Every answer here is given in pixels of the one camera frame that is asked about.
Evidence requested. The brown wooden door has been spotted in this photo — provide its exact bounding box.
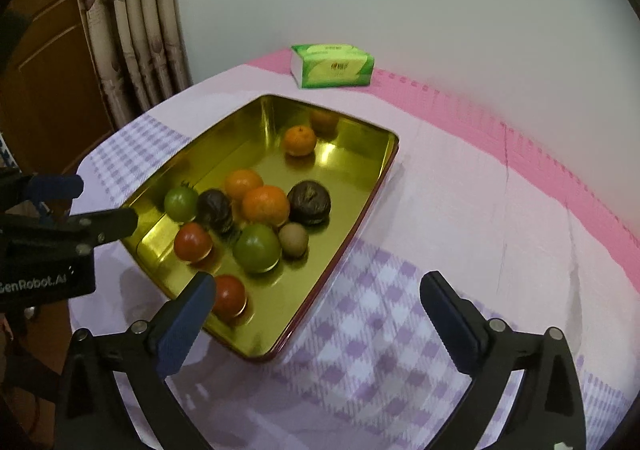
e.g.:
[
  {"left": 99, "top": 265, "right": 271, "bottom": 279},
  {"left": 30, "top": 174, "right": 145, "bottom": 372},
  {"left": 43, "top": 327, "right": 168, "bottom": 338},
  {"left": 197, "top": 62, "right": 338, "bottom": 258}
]
[{"left": 0, "top": 0, "right": 126, "bottom": 181}]

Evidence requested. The green tomato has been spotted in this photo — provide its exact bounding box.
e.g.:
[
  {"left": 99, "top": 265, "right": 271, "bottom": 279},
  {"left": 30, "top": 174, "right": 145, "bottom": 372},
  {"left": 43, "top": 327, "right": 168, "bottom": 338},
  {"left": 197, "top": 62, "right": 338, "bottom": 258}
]
[
  {"left": 164, "top": 183, "right": 200, "bottom": 221},
  {"left": 232, "top": 223, "right": 282, "bottom": 274}
]

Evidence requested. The orange mandarin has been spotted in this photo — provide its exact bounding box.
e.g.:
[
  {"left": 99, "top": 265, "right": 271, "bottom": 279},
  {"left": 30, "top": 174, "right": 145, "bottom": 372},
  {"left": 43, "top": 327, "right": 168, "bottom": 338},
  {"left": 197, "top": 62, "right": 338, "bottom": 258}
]
[
  {"left": 284, "top": 125, "right": 318, "bottom": 157},
  {"left": 241, "top": 185, "right": 291, "bottom": 226},
  {"left": 223, "top": 169, "right": 264, "bottom": 203}
]

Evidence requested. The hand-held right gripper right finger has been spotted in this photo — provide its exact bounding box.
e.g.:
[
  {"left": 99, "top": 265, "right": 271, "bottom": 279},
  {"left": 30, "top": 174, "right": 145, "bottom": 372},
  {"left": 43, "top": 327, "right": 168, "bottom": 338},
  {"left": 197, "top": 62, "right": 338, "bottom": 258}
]
[{"left": 419, "top": 271, "right": 587, "bottom": 450}]

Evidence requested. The green tissue pack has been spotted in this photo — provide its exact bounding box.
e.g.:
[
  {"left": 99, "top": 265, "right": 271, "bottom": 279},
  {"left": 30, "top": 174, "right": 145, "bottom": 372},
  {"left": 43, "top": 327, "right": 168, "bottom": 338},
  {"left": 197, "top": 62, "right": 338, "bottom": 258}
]
[{"left": 290, "top": 43, "right": 375, "bottom": 90}]

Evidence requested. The small brown round fruit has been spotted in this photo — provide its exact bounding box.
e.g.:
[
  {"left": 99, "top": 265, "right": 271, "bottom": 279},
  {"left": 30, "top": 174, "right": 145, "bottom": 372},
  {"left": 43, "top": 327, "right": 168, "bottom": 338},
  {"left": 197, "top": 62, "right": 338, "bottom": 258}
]
[{"left": 278, "top": 223, "right": 309, "bottom": 258}]

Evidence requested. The white purple checked cloth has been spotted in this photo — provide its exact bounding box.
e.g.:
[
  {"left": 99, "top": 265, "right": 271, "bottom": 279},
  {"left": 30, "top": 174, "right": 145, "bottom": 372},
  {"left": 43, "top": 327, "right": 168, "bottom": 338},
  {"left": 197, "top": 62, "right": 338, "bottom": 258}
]
[{"left": 67, "top": 63, "right": 640, "bottom": 450}]

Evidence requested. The pink foam mat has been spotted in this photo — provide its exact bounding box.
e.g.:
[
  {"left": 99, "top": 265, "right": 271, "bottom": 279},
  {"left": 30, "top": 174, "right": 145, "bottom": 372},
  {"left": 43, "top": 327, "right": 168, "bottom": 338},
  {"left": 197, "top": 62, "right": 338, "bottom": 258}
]
[{"left": 245, "top": 49, "right": 640, "bottom": 276}]

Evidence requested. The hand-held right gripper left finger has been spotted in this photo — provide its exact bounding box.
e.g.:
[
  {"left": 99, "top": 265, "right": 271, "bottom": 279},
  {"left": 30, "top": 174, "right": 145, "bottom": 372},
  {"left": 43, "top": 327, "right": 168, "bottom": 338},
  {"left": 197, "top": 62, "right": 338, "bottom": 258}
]
[{"left": 54, "top": 271, "right": 217, "bottom": 450}]

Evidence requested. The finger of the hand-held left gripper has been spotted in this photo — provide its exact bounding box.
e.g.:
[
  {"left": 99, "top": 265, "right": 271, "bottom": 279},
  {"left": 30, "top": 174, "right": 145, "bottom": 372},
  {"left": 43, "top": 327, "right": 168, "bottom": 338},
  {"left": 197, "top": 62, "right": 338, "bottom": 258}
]
[
  {"left": 0, "top": 167, "right": 85, "bottom": 216},
  {"left": 0, "top": 207, "right": 140, "bottom": 256}
]

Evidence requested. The red tomato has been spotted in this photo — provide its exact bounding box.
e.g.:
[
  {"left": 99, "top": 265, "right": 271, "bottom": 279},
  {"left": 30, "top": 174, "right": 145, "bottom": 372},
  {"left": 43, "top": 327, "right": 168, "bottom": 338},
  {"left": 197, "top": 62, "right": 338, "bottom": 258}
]
[
  {"left": 173, "top": 223, "right": 213, "bottom": 262},
  {"left": 212, "top": 275, "right": 247, "bottom": 321}
]

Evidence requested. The beige patterned curtain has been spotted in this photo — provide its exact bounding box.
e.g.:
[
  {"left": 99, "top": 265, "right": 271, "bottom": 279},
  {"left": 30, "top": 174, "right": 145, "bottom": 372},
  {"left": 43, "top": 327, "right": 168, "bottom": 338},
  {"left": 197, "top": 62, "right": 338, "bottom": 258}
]
[{"left": 74, "top": 0, "right": 193, "bottom": 131}]

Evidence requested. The gold metal tin tray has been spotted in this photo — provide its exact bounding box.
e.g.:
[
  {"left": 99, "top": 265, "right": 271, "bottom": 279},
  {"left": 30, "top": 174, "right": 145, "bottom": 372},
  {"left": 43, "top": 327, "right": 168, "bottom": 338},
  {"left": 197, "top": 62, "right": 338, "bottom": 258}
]
[{"left": 120, "top": 94, "right": 400, "bottom": 362}]

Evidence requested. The dark wrinkled passion fruit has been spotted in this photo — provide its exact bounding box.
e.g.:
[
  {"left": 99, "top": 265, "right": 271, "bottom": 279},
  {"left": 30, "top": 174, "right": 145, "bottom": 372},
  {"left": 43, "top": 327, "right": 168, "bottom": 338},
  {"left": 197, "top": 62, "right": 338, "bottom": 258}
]
[
  {"left": 196, "top": 189, "right": 234, "bottom": 233},
  {"left": 287, "top": 180, "right": 332, "bottom": 226}
]

